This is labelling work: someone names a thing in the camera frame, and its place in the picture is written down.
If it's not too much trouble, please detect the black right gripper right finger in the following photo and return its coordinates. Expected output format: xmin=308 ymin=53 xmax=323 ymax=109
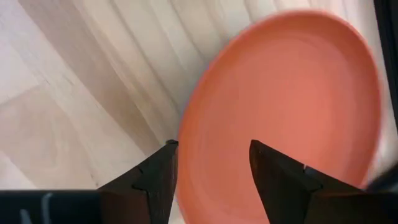
xmin=249 ymin=139 xmax=374 ymax=224

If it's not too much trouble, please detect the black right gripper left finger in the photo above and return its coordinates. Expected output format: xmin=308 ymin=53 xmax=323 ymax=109
xmin=99 ymin=139 xmax=179 ymax=224

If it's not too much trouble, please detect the orange-red plastic plate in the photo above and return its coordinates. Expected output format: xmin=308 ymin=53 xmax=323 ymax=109
xmin=176 ymin=9 xmax=384 ymax=224

